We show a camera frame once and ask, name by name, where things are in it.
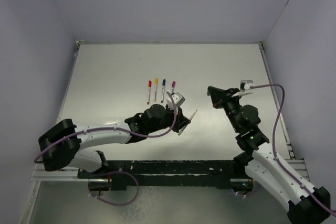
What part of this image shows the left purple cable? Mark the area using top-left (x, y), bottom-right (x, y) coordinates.
top-left (34, 93), bottom-right (177, 164)

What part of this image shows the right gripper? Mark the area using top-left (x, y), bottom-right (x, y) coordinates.
top-left (208, 87), bottom-right (242, 132)

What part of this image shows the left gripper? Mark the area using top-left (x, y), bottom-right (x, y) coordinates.
top-left (148, 104), bottom-right (190, 133)

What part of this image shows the blue-ended white marker pen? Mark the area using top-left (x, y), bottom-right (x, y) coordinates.
top-left (160, 85), bottom-right (166, 103)

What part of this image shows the red-ended white marker pen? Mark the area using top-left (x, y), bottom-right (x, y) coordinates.
top-left (146, 87), bottom-right (152, 105)

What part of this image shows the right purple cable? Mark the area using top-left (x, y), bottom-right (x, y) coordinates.
top-left (250, 83), bottom-right (336, 213)

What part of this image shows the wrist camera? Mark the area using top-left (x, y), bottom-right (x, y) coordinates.
top-left (232, 80), bottom-right (254, 97)
top-left (166, 91), bottom-right (185, 110)

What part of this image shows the yellow-ended white marker pen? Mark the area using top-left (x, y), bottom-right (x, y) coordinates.
top-left (153, 81), bottom-right (158, 102)

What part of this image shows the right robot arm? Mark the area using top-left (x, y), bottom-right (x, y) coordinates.
top-left (207, 81), bottom-right (335, 223)

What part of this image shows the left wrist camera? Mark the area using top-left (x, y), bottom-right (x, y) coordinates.
top-left (166, 91), bottom-right (185, 110)

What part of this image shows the purple-ended white marker pen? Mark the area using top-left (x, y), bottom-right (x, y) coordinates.
top-left (171, 81), bottom-right (176, 92)

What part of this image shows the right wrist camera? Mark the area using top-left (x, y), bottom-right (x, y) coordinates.
top-left (232, 80), bottom-right (254, 97)

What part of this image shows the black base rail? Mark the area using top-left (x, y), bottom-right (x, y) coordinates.
top-left (78, 160), bottom-right (255, 194)

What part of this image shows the aluminium rail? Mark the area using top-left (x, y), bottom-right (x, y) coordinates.
top-left (32, 164), bottom-right (78, 182)

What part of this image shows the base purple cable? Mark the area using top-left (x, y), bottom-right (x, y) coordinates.
top-left (88, 169), bottom-right (140, 205)

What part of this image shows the green-ended white marker pen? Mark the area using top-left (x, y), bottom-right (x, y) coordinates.
top-left (178, 110), bottom-right (198, 136)

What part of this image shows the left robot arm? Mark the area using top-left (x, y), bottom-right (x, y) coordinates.
top-left (34, 104), bottom-right (191, 178)

